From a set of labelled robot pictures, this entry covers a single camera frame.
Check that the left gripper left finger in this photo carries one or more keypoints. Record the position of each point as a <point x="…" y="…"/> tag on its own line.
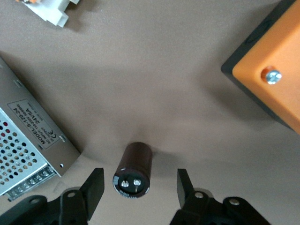
<point x="77" y="204"/>

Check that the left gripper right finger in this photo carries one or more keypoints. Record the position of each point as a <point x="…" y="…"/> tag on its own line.
<point x="199" y="208"/>

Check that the dark cylindrical capacitor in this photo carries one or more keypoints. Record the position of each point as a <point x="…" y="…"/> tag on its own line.
<point x="136" y="164"/>

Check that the metal mesh power supply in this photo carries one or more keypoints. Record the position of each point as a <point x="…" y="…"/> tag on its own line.
<point x="23" y="140"/>

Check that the brown table mat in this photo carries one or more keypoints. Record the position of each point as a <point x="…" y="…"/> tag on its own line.
<point x="150" y="70"/>

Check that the orange button box black base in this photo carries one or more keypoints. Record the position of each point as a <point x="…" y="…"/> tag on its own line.
<point x="276" y="77"/>

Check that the orange white red switch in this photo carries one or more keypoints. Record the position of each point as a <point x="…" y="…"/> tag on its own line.
<point x="51" y="11"/>

